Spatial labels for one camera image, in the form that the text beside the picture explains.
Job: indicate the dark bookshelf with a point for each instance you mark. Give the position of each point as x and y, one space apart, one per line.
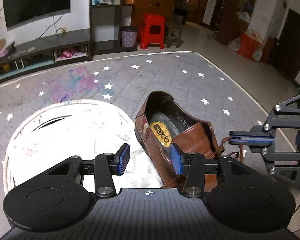
227 17

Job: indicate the brown leather shoe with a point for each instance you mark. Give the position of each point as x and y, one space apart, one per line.
197 135

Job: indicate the small wooden stool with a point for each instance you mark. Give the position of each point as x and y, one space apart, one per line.
173 27

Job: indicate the brown shoelace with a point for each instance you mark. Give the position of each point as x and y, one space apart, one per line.
237 156

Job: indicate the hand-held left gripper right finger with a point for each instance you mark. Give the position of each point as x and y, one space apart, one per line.
175 160

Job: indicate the dark low television cabinet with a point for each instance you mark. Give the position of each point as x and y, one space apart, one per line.
40 43

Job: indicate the black flat television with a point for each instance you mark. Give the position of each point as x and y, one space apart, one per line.
35 2

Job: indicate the white round cloth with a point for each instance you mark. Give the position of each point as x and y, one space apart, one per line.
65 135

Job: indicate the white wall socket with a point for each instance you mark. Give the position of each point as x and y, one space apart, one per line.
63 30

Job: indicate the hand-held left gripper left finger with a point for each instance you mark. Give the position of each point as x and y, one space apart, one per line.
123 158

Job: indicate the pink flat box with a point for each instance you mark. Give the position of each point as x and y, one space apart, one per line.
5 53

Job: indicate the dark wooden door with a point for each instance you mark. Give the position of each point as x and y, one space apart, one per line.
290 42

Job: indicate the brown wooden cabinet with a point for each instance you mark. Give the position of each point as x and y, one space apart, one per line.
152 7

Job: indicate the red gift bag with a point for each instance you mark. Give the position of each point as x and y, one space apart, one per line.
248 46

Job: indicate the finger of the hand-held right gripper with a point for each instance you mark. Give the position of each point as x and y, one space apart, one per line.
252 142
252 133

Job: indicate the orange box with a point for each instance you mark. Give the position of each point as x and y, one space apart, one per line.
128 1

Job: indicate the patterned waste bin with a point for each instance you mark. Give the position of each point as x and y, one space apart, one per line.
128 37

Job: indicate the red plastic stool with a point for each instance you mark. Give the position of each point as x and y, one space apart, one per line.
152 21

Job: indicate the pink folded clothes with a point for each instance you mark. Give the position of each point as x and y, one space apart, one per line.
70 54

